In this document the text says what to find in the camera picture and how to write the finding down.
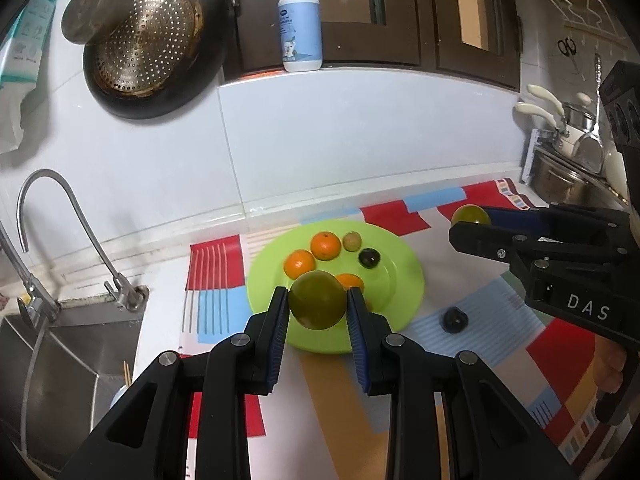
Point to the white blue pump soap bottle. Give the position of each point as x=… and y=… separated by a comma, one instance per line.
x=300, y=25

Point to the colourful patchwork table cloth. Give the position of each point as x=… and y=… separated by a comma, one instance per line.
x=500, y=370

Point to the thin gooseneck chrome faucet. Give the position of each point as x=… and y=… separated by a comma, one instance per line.
x=125, y=295

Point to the teal white tissue package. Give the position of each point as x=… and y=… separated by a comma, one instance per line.
x=22, y=35

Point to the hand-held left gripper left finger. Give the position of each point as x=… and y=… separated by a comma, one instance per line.
x=280, y=340

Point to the brown wooden window sash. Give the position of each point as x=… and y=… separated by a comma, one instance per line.
x=500, y=60
x=350, y=35

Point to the white slatted rack panel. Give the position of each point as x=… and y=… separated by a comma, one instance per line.
x=529, y=157

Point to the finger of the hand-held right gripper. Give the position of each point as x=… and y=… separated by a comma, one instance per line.
x=480, y=240
x=515, y=220

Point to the black scissors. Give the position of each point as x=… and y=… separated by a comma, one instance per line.
x=567, y=47

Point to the large stainless steel pot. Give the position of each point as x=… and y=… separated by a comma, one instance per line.
x=555, y=180

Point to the black frying pan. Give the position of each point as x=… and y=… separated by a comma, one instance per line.
x=215, y=35

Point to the dark purple plum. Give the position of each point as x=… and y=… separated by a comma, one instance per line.
x=454, y=319
x=369, y=258

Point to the stainless steel sink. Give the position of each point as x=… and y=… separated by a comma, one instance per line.
x=75, y=360

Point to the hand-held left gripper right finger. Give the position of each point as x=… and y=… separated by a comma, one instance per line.
x=357, y=345

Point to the gold perforated strainer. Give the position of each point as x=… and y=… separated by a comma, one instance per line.
x=155, y=45

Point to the small brass pot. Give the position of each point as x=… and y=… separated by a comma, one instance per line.
x=95, y=12

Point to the person's right hand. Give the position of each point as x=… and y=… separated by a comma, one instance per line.
x=612, y=365

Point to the metal skimmer ladle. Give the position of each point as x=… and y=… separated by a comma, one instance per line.
x=590, y=152

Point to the tan round fruit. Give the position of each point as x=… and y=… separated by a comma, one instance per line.
x=352, y=241

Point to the orange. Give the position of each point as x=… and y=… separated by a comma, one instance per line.
x=326, y=245
x=351, y=281
x=300, y=263

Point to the green round fruit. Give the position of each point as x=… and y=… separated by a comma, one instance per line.
x=470, y=216
x=318, y=300

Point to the green plate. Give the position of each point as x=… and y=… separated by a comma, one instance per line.
x=395, y=280

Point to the white wall holder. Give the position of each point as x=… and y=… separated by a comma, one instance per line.
x=12, y=115

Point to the wooden chopsticks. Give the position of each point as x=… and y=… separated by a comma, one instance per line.
x=126, y=374

